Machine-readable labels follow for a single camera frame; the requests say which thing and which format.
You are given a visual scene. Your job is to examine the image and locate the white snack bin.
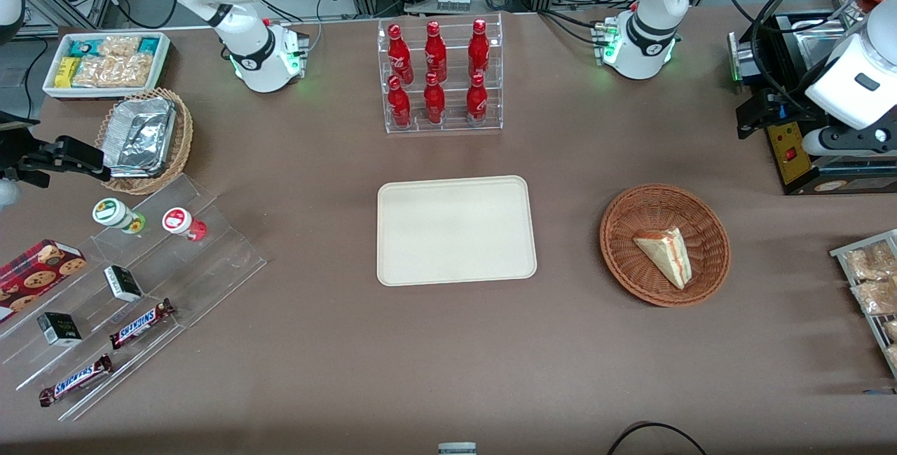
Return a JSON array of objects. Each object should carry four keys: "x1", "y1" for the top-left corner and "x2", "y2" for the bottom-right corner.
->
[{"x1": 41, "y1": 31, "x2": 173, "y2": 102}]

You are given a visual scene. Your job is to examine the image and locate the clear acrylic stepped stand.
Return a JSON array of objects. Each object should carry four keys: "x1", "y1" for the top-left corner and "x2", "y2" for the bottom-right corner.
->
[{"x1": 0, "y1": 173, "x2": 268, "y2": 422}]

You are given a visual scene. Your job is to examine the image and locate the clear acrylic bottle rack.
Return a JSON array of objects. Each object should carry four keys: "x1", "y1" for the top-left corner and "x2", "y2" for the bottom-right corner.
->
[{"x1": 376, "y1": 13, "x2": 505, "y2": 135}]

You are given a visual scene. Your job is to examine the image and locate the triangular sandwich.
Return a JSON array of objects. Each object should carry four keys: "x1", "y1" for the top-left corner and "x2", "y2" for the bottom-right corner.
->
[{"x1": 632, "y1": 226, "x2": 694, "y2": 291}]

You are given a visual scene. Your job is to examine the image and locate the red cola bottle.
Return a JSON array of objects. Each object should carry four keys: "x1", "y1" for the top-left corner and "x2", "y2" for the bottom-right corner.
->
[
  {"x1": 388, "y1": 23, "x2": 415, "y2": 85},
  {"x1": 465, "y1": 73, "x2": 490, "y2": 125},
  {"x1": 423, "y1": 72, "x2": 447, "y2": 125},
  {"x1": 467, "y1": 18, "x2": 491, "y2": 81},
  {"x1": 387, "y1": 75, "x2": 413, "y2": 128},
  {"x1": 424, "y1": 20, "x2": 449, "y2": 83}
]

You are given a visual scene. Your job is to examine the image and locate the metal wire rack tray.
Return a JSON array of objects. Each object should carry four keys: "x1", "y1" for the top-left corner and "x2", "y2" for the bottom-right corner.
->
[{"x1": 829, "y1": 229, "x2": 897, "y2": 380}]

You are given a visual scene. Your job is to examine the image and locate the stack of foil trays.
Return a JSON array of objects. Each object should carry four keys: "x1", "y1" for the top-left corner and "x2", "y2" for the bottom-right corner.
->
[{"x1": 102, "y1": 97, "x2": 177, "y2": 179}]

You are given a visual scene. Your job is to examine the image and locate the yellow snack packet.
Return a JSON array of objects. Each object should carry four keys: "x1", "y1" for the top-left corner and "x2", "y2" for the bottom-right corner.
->
[{"x1": 54, "y1": 56, "x2": 80, "y2": 89}]

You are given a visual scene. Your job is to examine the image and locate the large clear cracker bag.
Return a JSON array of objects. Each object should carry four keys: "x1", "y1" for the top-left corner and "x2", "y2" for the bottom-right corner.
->
[{"x1": 72, "y1": 53, "x2": 154, "y2": 89}]

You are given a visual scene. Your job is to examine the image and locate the red cookie box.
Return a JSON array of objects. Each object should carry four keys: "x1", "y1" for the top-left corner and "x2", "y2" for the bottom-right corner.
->
[{"x1": 0, "y1": 238, "x2": 88, "y2": 324}]

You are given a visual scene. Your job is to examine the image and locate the green lidded cup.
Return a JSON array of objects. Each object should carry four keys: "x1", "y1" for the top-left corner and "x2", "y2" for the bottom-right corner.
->
[{"x1": 92, "y1": 197, "x2": 147, "y2": 236}]

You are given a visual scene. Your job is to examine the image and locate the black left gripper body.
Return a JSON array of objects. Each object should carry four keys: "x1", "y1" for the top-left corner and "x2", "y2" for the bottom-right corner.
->
[{"x1": 766, "y1": 88, "x2": 819, "y2": 135}]

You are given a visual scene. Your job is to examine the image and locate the small wicker basket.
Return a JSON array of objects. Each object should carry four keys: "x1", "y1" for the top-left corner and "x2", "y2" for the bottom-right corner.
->
[{"x1": 94, "y1": 88, "x2": 195, "y2": 196}]

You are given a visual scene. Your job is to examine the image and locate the small black box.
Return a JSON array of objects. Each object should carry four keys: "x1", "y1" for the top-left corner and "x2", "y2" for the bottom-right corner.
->
[
  {"x1": 103, "y1": 265, "x2": 144, "y2": 304},
  {"x1": 36, "y1": 311, "x2": 83, "y2": 348}
]

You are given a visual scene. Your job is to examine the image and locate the black cable loop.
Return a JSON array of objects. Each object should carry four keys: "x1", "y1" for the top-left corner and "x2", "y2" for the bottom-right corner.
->
[{"x1": 605, "y1": 421, "x2": 709, "y2": 455}]

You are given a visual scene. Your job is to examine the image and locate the small clear cracker bag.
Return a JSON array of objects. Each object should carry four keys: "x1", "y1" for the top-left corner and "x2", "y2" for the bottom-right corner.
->
[{"x1": 97, "y1": 35, "x2": 142, "y2": 60}]

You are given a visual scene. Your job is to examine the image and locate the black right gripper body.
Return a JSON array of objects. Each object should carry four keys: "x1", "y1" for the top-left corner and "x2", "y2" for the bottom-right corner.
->
[{"x1": 0, "y1": 135, "x2": 69, "y2": 190}]

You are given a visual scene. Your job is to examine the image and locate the large round wicker basket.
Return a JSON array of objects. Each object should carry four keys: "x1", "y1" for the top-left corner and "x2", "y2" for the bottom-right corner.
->
[{"x1": 599, "y1": 183, "x2": 732, "y2": 308}]

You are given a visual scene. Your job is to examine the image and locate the beige plastic tray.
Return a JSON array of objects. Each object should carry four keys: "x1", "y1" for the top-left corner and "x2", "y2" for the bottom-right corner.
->
[{"x1": 376, "y1": 175, "x2": 538, "y2": 288}]

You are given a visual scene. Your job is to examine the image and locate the black food warmer machine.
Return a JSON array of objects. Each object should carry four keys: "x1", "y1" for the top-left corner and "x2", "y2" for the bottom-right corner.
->
[{"x1": 727, "y1": 0, "x2": 897, "y2": 197}]

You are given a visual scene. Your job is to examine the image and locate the snickers bar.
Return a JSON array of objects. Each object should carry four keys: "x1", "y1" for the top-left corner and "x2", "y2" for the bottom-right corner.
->
[
  {"x1": 38, "y1": 353, "x2": 114, "y2": 409},
  {"x1": 109, "y1": 298, "x2": 177, "y2": 351}
]

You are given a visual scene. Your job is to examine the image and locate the red lidded cup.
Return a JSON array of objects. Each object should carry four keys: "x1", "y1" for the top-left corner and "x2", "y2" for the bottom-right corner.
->
[{"x1": 162, "y1": 207, "x2": 208, "y2": 243}]

